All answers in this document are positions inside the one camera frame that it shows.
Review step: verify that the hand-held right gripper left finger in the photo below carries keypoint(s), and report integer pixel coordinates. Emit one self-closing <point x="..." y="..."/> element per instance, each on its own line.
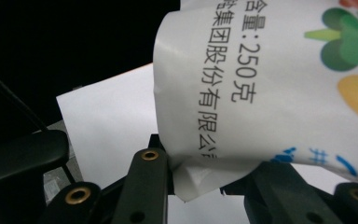
<point x="146" y="189"/>

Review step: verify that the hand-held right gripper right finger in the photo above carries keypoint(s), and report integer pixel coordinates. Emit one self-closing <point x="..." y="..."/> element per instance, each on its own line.
<point x="279" y="199"/>

